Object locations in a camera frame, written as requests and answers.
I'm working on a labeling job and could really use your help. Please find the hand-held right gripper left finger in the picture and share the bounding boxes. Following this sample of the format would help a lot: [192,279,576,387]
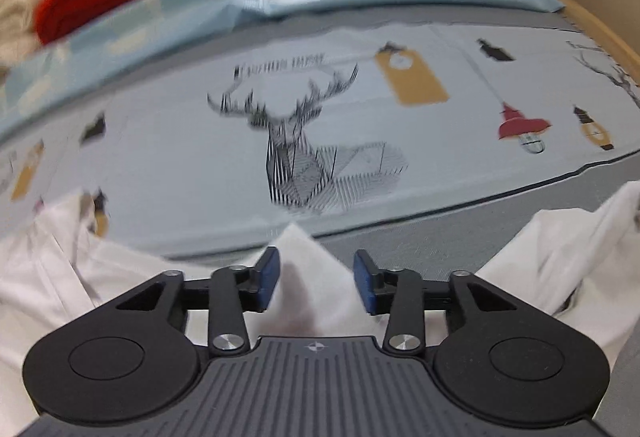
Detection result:
[106,246,282,360]

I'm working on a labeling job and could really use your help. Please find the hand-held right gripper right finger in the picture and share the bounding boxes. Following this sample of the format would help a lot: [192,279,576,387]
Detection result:
[352,249,532,361]

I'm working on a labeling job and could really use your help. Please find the white shirt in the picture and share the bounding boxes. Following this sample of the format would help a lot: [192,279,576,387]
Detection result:
[0,182,640,437]

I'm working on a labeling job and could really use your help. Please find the deer printed bed sheet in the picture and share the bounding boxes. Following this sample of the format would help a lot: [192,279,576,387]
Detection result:
[0,19,640,263]

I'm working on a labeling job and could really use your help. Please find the beige cloth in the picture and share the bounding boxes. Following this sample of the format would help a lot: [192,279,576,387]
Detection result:
[0,0,51,78]

